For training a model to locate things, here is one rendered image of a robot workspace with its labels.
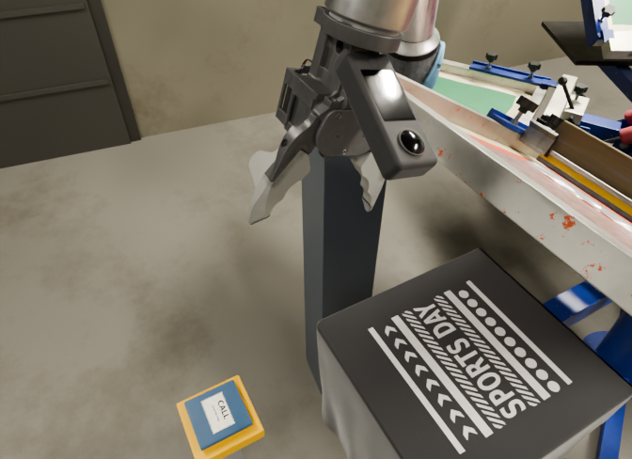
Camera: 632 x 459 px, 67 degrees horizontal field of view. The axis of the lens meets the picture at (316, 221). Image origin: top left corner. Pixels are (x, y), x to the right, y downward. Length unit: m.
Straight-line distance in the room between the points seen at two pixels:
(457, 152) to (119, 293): 2.15
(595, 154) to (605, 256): 0.66
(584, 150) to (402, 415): 0.65
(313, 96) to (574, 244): 0.27
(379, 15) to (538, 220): 0.24
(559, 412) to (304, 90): 0.82
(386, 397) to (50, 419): 1.56
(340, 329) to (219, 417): 0.31
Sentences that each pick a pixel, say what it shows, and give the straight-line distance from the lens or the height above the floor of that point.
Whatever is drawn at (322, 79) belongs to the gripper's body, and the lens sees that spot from 0.47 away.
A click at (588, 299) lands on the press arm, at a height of 0.92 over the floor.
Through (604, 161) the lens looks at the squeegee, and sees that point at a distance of 1.11.
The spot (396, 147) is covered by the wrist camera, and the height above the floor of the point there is 1.62.
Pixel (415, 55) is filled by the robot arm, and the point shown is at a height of 1.42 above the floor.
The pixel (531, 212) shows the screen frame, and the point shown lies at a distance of 0.50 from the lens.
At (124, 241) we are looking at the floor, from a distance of 2.78.
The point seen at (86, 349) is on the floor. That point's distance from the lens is 2.39.
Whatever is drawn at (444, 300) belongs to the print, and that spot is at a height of 0.95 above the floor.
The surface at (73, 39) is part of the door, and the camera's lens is 3.24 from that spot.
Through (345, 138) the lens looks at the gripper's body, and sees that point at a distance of 0.45.
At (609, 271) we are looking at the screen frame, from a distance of 0.47.
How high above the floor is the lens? 1.83
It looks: 43 degrees down
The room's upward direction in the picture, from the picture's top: straight up
